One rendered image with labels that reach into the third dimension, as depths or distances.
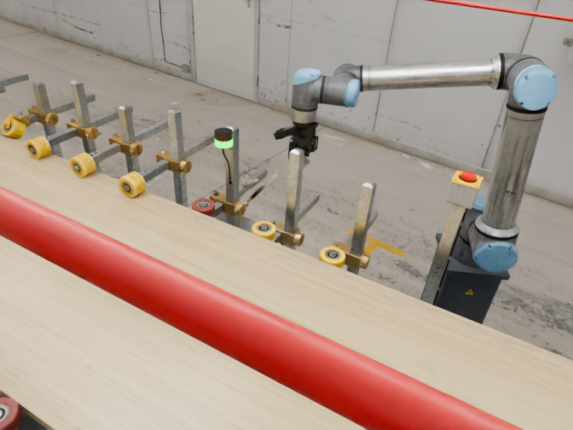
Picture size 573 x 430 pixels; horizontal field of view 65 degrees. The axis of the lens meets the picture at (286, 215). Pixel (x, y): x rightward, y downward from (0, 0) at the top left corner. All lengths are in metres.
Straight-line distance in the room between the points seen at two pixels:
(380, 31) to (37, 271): 3.32
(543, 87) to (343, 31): 2.91
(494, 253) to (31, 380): 1.46
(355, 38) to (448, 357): 3.35
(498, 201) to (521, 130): 0.26
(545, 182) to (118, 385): 3.50
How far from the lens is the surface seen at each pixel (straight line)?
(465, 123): 4.00
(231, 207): 1.68
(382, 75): 1.63
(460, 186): 1.27
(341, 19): 4.26
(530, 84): 1.53
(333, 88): 1.51
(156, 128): 2.07
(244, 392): 1.08
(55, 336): 1.26
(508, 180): 1.66
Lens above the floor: 1.80
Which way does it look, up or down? 35 degrees down
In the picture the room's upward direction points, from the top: 4 degrees clockwise
